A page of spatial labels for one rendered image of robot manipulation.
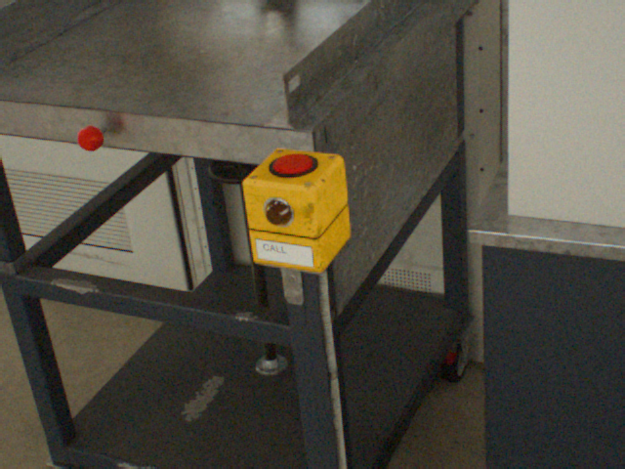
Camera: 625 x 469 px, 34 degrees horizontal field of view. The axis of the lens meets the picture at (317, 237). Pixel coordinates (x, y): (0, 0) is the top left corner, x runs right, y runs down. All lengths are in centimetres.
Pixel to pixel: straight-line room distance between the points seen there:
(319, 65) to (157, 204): 108
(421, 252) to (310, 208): 112
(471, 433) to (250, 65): 92
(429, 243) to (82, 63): 85
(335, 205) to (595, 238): 31
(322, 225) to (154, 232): 139
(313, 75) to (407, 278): 93
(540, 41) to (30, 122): 71
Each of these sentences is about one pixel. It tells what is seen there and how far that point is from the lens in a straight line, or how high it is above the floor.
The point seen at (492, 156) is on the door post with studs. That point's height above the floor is 49.
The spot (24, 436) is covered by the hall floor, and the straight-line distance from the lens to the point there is 224.
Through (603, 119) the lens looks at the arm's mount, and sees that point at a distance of 116.
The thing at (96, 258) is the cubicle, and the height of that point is 12.
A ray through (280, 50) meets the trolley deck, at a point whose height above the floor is 85.
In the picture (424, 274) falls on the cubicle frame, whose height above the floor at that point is 20.
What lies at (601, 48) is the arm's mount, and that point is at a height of 96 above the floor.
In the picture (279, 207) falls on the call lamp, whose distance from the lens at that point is 101.
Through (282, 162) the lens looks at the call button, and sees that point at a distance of 104.
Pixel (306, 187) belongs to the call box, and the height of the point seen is 90.
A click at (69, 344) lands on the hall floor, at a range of 247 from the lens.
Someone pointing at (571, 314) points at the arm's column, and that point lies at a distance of 125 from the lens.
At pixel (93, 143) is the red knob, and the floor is 82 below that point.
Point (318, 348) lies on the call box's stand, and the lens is 113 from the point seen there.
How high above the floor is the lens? 136
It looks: 30 degrees down
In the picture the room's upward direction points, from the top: 6 degrees counter-clockwise
